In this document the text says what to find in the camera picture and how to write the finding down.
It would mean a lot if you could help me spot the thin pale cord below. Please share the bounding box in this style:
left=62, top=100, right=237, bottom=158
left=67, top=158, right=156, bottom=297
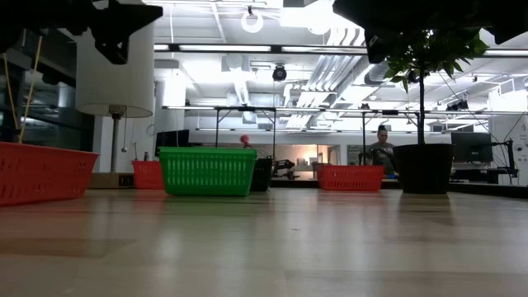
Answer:
left=2, top=52, right=20, bottom=130

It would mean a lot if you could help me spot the person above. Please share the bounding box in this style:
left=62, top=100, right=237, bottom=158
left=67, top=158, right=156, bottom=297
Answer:
left=365, top=124, right=398, bottom=177

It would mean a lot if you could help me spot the black plastic mesh basket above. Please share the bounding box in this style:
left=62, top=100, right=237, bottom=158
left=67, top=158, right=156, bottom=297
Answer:
left=248, top=157, right=274, bottom=193

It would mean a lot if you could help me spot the white shade table lamp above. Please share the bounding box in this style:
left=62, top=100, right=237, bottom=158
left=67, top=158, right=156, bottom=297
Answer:
left=75, top=0, right=155, bottom=190

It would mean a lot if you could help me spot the black ceiling light track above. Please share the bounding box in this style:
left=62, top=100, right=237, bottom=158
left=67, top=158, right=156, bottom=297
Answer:
left=153, top=42, right=370, bottom=55

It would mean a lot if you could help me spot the black round ceiling fixture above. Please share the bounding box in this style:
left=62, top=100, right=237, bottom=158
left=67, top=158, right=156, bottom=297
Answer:
left=271, top=63, right=288, bottom=83

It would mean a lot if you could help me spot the black computer monitor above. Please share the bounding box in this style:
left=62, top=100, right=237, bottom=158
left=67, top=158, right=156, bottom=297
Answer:
left=154, top=129, right=191, bottom=158
left=450, top=131, right=494, bottom=164

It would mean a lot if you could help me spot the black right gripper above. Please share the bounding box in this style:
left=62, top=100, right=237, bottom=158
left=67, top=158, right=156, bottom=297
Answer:
left=332, top=0, right=528, bottom=65

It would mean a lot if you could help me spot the thin yellow cord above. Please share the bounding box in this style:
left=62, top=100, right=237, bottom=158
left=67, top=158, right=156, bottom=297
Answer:
left=17, top=35, right=44, bottom=144

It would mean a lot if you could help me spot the white ring ceiling light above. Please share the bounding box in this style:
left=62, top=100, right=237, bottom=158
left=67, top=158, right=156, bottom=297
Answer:
left=240, top=5, right=265, bottom=35

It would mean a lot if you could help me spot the black table edge rail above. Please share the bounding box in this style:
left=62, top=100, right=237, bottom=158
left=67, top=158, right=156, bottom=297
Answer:
left=270, top=177, right=528, bottom=200

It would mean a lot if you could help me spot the red plastic mesh basket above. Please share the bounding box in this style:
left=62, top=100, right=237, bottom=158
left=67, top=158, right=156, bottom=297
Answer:
left=131, top=159, right=166, bottom=191
left=316, top=164, right=386, bottom=192
left=0, top=141, right=100, bottom=207

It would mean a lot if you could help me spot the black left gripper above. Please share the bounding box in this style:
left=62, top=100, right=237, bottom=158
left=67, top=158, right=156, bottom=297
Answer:
left=0, top=0, right=164, bottom=65

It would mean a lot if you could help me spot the black metal frame stand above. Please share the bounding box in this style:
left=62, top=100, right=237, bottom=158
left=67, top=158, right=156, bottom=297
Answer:
left=213, top=106, right=278, bottom=160
left=361, top=109, right=424, bottom=166

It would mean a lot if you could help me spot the green plant in black pot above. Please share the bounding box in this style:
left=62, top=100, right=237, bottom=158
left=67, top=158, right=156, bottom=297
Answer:
left=382, top=27, right=491, bottom=196

